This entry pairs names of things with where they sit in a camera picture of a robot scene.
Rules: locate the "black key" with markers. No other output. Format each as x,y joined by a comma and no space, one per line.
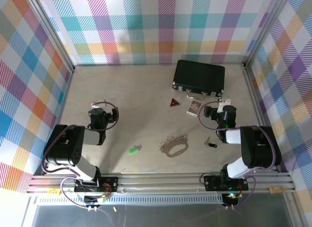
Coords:
212,145

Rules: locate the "green key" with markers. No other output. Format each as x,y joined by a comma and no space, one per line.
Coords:
132,150

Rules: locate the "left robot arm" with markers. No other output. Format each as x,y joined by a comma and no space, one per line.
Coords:
63,144

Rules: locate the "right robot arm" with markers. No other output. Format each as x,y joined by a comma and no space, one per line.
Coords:
256,146

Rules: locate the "playing card box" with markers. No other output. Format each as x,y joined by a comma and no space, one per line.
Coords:
194,108

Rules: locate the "black briefcase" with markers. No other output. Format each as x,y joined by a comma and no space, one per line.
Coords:
198,74

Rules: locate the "red triangle piece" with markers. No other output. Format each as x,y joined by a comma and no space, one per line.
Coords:
174,103

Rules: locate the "small yellow tag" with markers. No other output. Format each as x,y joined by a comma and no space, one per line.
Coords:
53,191

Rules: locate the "small orange circuit board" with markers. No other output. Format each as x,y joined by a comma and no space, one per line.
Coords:
276,189

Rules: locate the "grey metal plate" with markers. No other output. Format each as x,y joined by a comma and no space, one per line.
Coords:
170,217

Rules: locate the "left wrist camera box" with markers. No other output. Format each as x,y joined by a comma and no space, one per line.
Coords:
97,104

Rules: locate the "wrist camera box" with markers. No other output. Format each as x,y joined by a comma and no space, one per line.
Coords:
97,104
223,103

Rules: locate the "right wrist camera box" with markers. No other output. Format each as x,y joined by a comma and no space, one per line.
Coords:
223,103

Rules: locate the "aluminium side rail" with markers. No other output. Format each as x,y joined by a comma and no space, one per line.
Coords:
259,114
59,119

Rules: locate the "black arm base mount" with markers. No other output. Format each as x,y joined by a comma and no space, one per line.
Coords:
109,184
212,183

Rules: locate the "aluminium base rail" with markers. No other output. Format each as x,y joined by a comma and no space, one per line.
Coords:
158,181

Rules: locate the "aluminium frame post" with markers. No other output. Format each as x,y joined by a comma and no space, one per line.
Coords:
51,29
265,29

